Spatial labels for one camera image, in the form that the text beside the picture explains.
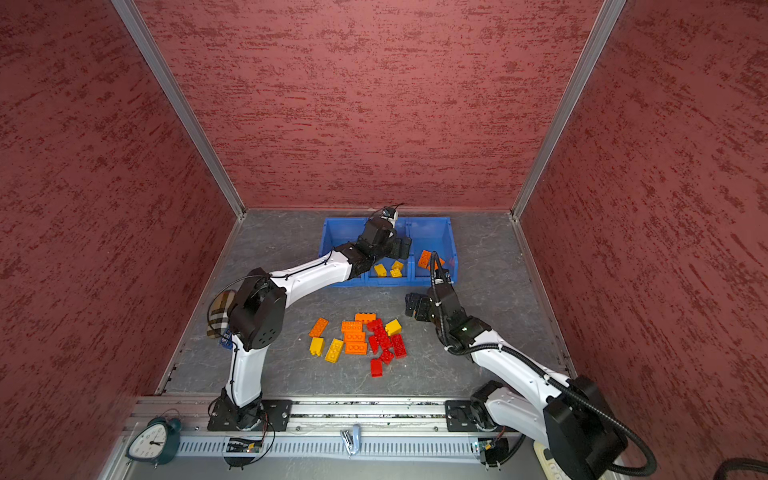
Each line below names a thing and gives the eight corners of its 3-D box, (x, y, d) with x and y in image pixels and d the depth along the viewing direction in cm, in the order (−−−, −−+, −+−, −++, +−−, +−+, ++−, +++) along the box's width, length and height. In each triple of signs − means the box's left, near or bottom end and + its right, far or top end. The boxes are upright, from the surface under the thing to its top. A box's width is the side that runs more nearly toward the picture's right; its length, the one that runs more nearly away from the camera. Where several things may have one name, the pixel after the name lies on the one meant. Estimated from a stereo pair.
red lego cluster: (356, 338, 89) (355, 335, 88) (375, 317, 94) (375, 314, 92) (393, 371, 83) (393, 369, 82) (412, 347, 88) (412, 345, 86)
